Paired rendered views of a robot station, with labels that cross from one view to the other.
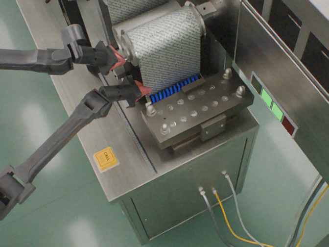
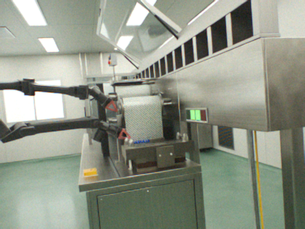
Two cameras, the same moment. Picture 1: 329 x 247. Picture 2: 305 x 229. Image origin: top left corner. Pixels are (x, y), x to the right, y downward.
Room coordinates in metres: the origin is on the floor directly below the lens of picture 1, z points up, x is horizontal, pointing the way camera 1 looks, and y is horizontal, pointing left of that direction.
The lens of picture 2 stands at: (-0.61, -0.25, 1.26)
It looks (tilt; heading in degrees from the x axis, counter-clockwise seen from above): 3 degrees down; 6
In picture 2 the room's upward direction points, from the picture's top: 5 degrees counter-clockwise
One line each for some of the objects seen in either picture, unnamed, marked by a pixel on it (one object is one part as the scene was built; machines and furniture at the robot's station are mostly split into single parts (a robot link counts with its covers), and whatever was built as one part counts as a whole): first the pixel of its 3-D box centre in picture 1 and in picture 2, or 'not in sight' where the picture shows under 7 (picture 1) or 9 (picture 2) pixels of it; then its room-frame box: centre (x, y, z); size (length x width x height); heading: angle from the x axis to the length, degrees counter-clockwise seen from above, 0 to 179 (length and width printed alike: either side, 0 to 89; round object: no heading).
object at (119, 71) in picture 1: (124, 80); (117, 139); (0.94, 0.13, 1.05); 0.06 x 0.05 x 0.31; 110
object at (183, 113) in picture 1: (197, 107); (157, 148); (0.81, -0.13, 1.00); 0.40 x 0.16 x 0.06; 110
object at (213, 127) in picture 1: (213, 128); (165, 156); (0.73, -0.18, 0.96); 0.10 x 0.03 x 0.11; 110
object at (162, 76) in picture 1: (172, 72); (144, 128); (0.91, -0.05, 1.11); 0.23 x 0.01 x 0.18; 110
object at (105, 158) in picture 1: (105, 158); (90, 172); (0.69, 0.24, 0.91); 0.07 x 0.07 x 0.02; 20
